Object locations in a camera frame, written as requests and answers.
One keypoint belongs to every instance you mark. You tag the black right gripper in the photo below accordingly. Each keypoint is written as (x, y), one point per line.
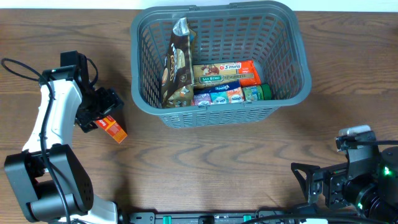
(315, 186)

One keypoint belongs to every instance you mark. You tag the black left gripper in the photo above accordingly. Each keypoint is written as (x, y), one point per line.
(114, 101)

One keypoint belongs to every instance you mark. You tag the orange Redoxon box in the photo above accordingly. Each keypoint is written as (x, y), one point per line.
(110, 125)

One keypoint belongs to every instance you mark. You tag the Nescafe Gold coffee bag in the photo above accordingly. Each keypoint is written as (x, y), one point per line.
(177, 80)

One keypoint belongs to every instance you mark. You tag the green lid jar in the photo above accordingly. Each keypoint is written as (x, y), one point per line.
(257, 93)

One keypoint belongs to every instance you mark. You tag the Kleenex tissue multipack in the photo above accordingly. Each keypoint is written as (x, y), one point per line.
(218, 95)

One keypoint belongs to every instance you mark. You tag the San Remo spaghetti packet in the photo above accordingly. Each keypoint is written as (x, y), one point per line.
(208, 75)

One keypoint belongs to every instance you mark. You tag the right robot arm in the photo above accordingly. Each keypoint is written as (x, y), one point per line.
(369, 184)

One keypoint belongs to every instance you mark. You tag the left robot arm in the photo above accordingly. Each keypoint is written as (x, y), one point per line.
(48, 180)

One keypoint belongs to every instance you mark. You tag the grey plastic basket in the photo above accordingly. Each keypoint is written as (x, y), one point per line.
(266, 32)

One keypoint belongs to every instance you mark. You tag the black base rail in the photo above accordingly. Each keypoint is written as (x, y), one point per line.
(196, 218)

